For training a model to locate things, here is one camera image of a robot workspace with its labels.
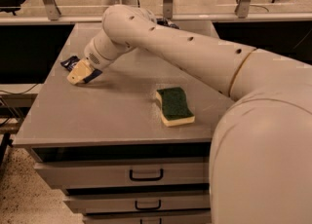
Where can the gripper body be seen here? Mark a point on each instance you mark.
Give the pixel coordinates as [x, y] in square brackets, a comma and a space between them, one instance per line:
[93, 56]

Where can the blue rxbar blueberry wrapper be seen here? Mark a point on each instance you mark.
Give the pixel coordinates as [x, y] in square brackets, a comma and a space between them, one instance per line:
[72, 61]

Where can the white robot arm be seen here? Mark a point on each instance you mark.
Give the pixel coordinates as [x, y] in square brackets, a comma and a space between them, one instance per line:
[261, 155]

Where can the blue chip bag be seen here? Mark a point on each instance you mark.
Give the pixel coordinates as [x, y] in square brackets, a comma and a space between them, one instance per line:
[168, 23]

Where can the grey drawer cabinet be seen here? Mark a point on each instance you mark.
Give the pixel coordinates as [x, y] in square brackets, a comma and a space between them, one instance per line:
[85, 139]

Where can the green yellow sponge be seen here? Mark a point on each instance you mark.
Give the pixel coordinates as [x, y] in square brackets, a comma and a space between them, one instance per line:
[174, 107]

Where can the glass barrier rail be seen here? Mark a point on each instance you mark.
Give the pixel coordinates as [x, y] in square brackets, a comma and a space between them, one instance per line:
[37, 20]

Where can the top drawer black handle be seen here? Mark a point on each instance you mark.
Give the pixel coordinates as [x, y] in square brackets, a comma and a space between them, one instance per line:
[145, 176]

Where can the drawer black handle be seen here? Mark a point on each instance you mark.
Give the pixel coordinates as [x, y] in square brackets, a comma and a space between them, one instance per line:
[145, 176]
[151, 221]
[145, 206]

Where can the middle drawer black handle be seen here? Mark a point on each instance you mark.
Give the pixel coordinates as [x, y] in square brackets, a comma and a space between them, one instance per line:
[145, 206]

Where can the bottom drawer black handle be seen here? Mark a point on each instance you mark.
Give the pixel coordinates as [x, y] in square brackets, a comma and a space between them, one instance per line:
[151, 221]

